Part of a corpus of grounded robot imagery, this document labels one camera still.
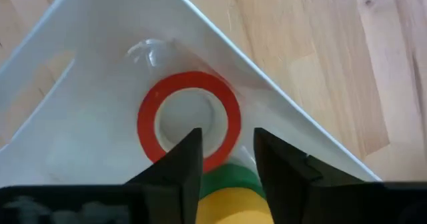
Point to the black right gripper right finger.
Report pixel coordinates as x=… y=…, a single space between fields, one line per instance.
x=287 y=184

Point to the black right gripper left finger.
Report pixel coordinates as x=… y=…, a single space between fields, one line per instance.
x=180 y=184

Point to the green tape roll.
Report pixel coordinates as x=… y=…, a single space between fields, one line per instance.
x=230 y=175

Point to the yellow tape roll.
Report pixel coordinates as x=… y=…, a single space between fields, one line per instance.
x=233 y=207

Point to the red tape roll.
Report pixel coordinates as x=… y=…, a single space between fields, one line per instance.
x=146 y=117

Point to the wide white plastic bin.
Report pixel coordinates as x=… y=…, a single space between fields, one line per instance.
x=83 y=134

